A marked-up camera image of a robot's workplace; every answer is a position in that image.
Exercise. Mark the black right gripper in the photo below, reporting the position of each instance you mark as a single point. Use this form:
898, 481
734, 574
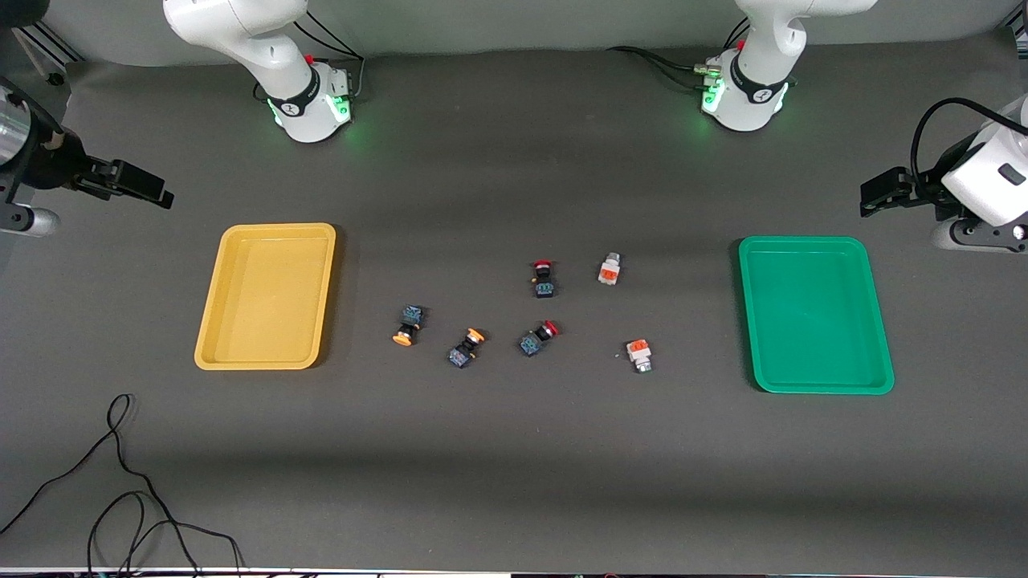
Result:
58, 163

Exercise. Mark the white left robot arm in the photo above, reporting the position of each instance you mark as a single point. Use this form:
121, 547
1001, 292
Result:
759, 56

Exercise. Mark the white orange button switch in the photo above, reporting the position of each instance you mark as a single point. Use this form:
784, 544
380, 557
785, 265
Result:
610, 269
639, 356

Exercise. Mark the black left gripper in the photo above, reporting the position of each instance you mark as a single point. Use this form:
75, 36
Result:
915, 191

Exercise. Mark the yellow plastic tray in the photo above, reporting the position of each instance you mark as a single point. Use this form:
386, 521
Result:
267, 295

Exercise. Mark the aluminium frame profile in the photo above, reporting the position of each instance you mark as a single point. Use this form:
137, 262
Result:
44, 44

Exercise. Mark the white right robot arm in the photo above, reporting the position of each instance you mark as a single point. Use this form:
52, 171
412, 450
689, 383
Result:
265, 48

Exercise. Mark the red push button switch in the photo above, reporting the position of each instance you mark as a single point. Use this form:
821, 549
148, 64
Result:
537, 339
544, 278

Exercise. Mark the yellow push button switch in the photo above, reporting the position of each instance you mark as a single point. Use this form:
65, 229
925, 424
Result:
466, 347
408, 325

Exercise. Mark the green plastic tray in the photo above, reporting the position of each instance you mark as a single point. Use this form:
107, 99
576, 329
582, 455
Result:
814, 313

